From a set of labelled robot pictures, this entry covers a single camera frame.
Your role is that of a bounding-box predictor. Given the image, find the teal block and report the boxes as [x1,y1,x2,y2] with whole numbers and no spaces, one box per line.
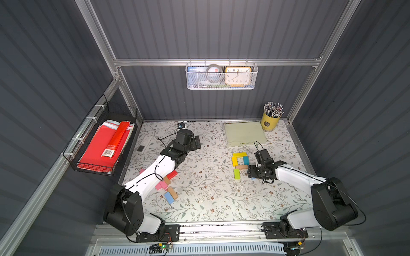
[243,156,250,165]

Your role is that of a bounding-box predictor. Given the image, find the tan wooden block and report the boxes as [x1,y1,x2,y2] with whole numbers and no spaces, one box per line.
[235,165,248,170]

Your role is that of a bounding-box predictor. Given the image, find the green block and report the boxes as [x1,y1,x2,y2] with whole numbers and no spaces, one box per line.
[234,169,241,180]

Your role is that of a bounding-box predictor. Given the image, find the yellow block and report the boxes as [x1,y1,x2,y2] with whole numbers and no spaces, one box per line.
[233,153,247,158]
[232,156,238,167]

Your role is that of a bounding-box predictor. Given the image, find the red block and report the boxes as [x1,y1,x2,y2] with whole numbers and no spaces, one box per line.
[167,170,178,180]

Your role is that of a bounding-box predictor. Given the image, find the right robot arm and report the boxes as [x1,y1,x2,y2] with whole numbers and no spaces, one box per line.
[247,149,360,236]

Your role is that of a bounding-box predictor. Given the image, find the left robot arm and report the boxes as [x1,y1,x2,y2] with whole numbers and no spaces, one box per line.
[103,128,201,236]

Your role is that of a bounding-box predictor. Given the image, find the white remote control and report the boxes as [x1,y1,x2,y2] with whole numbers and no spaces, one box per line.
[136,134,153,155]

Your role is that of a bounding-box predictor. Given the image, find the pale green workspace book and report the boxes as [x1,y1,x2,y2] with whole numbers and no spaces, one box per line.
[224,122,267,147]

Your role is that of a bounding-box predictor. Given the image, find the tan block middle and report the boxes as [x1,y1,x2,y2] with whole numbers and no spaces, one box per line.
[163,177,171,186]

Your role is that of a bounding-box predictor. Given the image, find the tan block front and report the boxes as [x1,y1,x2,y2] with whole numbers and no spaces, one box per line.
[168,187,178,200]

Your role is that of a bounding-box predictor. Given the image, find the yellow pen cup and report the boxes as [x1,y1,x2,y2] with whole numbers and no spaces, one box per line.
[261,101,284,132]

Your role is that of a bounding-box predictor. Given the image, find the blue block front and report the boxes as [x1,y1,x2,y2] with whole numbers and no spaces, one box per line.
[164,192,175,204]

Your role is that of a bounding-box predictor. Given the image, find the grey tape roll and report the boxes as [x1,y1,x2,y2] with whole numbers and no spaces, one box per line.
[206,64,223,85]

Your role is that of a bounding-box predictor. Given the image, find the red long box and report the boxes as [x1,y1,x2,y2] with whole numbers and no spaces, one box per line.
[101,122,131,158]

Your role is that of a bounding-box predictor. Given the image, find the yellow square clock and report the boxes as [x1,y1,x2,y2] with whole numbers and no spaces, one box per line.
[225,66,252,86]

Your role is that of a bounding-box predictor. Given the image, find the red folder stack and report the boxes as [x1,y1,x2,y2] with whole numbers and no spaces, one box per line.
[76,120,135,175]

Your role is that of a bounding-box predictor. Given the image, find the green circuit board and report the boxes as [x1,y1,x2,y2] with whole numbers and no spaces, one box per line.
[148,243,174,256]

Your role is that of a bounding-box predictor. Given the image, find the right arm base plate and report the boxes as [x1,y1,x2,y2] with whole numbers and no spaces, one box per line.
[261,221,309,241]

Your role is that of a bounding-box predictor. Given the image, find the white wire wall basket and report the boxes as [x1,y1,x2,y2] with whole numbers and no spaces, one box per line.
[185,61,259,90]

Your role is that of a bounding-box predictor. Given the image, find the black wire side basket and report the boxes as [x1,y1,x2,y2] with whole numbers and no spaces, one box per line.
[63,96,138,176]

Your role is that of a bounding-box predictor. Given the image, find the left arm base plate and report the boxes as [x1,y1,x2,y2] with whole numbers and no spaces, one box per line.
[136,225,181,243]

